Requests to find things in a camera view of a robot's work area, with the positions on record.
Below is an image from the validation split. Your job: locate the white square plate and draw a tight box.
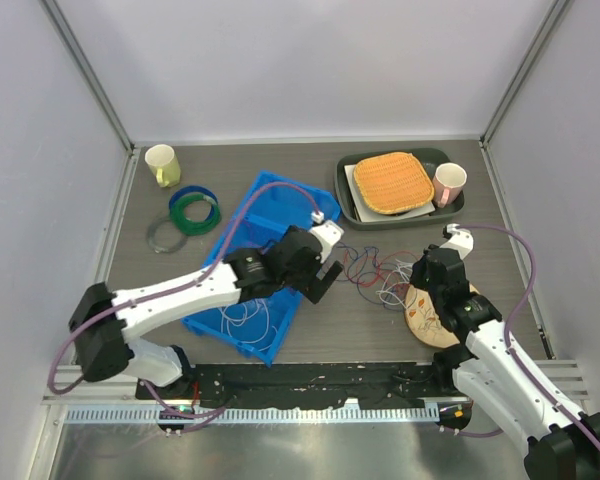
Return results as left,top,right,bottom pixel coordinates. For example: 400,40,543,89
344,165,435,223

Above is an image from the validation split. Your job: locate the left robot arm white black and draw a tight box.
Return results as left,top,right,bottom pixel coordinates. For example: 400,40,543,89
69,221,344,399

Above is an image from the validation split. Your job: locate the blue cable coil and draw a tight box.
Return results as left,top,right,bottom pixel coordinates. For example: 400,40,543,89
168,184,222,231

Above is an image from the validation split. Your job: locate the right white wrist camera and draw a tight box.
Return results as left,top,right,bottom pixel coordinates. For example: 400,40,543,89
441,223,474,260

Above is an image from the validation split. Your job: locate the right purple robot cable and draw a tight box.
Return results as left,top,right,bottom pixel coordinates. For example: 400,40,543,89
439,223,600,480

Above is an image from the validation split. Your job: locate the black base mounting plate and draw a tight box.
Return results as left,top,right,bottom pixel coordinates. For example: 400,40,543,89
159,362,461,410

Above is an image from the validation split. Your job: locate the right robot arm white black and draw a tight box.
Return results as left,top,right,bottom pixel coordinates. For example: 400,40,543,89
411,244,600,479

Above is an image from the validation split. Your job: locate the blue three-compartment plastic bin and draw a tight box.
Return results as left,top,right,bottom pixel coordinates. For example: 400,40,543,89
181,182,341,365

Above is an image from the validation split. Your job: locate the blue thin wire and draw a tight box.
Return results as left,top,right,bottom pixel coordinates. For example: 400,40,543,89
337,243,396,304

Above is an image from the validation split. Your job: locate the grey cable coil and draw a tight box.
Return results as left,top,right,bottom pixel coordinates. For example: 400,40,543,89
146,215,189,255

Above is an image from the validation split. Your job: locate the green cable coil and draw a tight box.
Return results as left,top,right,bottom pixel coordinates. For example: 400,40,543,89
168,192,222,237

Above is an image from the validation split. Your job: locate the pink mug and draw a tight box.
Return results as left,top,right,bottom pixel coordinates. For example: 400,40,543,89
432,162,467,208

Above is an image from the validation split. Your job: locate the grey slotted cable duct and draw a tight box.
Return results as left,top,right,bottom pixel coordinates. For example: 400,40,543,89
64,401,439,425

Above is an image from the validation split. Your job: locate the round wooden decorated coaster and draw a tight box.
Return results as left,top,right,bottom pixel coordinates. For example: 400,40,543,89
404,286,459,349

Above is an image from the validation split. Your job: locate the orange woven square plate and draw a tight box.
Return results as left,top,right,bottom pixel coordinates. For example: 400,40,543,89
353,152,434,215

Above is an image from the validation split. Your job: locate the white thin wire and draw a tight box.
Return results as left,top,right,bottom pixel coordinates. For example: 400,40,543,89
375,257,419,311
219,299,286,354

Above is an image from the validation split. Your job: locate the yellow mug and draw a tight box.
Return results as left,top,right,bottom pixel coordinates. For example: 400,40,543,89
145,144,181,188

